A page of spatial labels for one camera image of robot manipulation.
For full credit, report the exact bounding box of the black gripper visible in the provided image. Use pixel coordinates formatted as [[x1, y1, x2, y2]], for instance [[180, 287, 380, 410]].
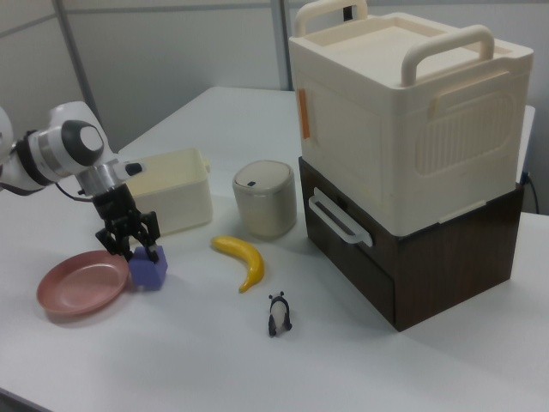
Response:
[[90, 183, 162, 264]]

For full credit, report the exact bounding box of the cream open plastic container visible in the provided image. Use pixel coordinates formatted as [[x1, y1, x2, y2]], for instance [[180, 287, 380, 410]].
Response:
[[121, 148, 214, 237]]

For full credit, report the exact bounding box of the white drawer handle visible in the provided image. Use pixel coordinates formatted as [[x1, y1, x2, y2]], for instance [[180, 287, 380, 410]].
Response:
[[307, 186, 373, 248]]

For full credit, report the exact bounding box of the yellow banana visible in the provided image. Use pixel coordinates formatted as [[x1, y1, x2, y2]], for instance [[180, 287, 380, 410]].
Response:
[[209, 234, 266, 295]]

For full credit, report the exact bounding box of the small panda toy figure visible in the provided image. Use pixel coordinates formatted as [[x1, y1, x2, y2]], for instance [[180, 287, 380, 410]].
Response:
[[267, 290, 295, 339]]

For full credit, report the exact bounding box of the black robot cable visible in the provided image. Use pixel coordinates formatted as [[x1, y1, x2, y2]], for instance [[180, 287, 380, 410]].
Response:
[[53, 179, 94, 203]]

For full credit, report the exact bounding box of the purple cube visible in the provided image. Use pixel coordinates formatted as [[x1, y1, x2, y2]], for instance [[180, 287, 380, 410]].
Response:
[[127, 245, 169, 294]]

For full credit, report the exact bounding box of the orange tape strip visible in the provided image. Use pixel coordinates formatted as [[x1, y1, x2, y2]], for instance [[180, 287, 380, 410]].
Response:
[[296, 88, 315, 140]]

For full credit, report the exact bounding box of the pink plate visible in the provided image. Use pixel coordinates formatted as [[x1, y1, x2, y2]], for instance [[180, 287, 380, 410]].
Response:
[[35, 250, 131, 324]]

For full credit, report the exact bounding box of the dark brown wooden drawer box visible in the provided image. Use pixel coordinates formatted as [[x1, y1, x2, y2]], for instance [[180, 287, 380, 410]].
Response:
[[298, 156, 527, 333]]

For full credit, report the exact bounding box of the small beige lidded trash can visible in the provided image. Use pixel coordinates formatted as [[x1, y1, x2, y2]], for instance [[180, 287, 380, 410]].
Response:
[[232, 159, 299, 240]]

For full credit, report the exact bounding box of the cream storage box with handles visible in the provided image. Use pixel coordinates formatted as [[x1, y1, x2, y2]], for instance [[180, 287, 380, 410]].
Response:
[[287, 0, 535, 236]]

